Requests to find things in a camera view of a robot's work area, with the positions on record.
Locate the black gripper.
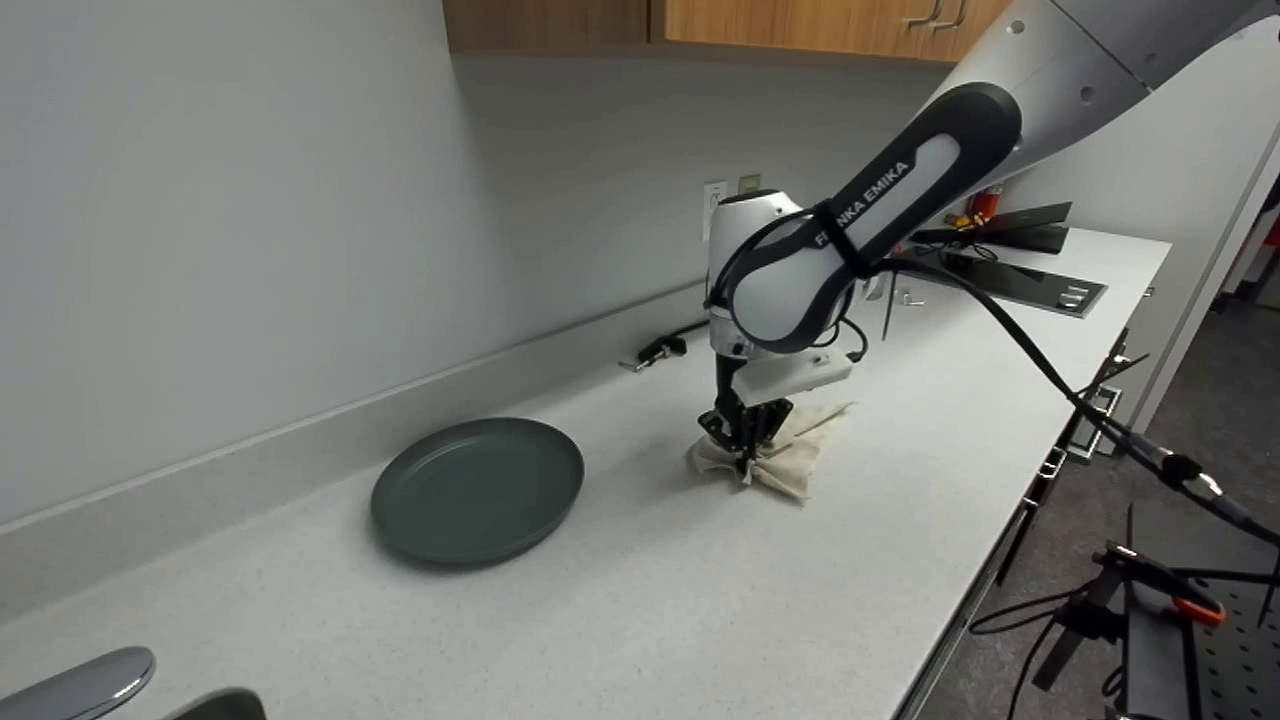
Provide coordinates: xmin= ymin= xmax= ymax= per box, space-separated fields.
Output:
xmin=696 ymin=353 xmax=797 ymax=466

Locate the beige kitchen towel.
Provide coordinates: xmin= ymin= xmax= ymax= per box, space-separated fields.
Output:
xmin=684 ymin=397 xmax=856 ymax=509

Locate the dark green plate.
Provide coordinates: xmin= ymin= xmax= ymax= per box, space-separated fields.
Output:
xmin=367 ymin=415 xmax=586 ymax=576

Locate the red fire extinguisher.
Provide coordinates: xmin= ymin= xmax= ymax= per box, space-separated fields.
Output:
xmin=954 ymin=189 xmax=1009 ymax=233

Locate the black flat board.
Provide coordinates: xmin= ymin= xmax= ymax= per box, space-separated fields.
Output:
xmin=950 ymin=250 xmax=1112 ymax=318

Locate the black angled panel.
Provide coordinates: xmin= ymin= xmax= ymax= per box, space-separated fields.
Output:
xmin=933 ymin=195 xmax=1077 ymax=260

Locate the black stand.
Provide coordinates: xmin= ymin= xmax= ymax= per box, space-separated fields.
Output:
xmin=1033 ymin=588 xmax=1137 ymax=696

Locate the black perforated board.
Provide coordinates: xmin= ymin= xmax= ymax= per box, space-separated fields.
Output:
xmin=1124 ymin=562 xmax=1280 ymax=720

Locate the sink basin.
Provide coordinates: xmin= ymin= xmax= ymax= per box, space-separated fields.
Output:
xmin=162 ymin=682 xmax=273 ymax=720

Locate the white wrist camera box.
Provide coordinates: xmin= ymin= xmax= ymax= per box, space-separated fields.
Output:
xmin=727 ymin=346 xmax=861 ymax=408

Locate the black cord on counter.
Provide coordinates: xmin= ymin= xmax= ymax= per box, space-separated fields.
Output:
xmin=617 ymin=318 xmax=712 ymax=373

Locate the metal drawer handle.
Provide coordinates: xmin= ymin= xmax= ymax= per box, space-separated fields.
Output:
xmin=1065 ymin=379 xmax=1129 ymax=462

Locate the wooden wall cabinet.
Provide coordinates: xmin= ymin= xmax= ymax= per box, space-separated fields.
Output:
xmin=440 ymin=0 xmax=1016 ymax=68

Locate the orange handled clamp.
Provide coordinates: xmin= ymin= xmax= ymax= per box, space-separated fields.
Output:
xmin=1091 ymin=535 xmax=1233 ymax=631

